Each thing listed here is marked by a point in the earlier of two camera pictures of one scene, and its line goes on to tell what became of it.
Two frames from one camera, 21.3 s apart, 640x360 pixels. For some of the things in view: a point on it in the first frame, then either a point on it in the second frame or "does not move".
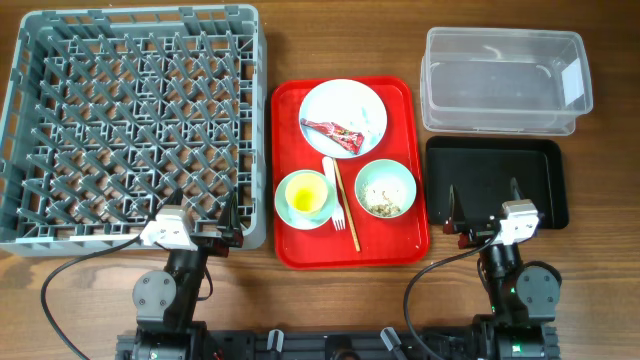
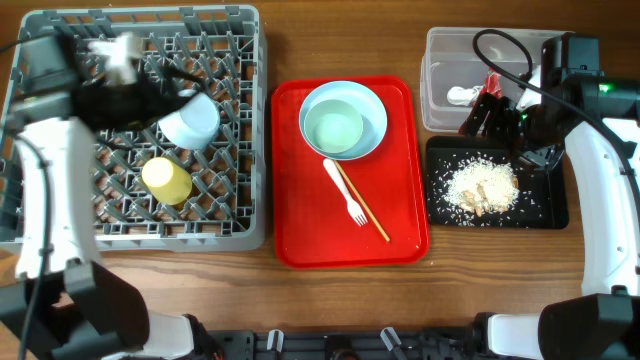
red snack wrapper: [347, 139] to [493, 84]
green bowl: [385, 188] to [333, 126]
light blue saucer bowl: [300, 221] to [195, 125]
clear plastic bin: [508, 81] does not move
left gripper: [229, 233] to [155, 104]
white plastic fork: [338, 218] to [354, 210]
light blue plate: [343, 118] does not move
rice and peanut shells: [385, 209] to [480, 186]
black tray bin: [481, 170] does not move
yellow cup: [306, 193] to [168, 183]
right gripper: [457, 224] to [483, 105]
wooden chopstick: [347, 207] to [347, 177]
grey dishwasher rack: [109, 111] does not move
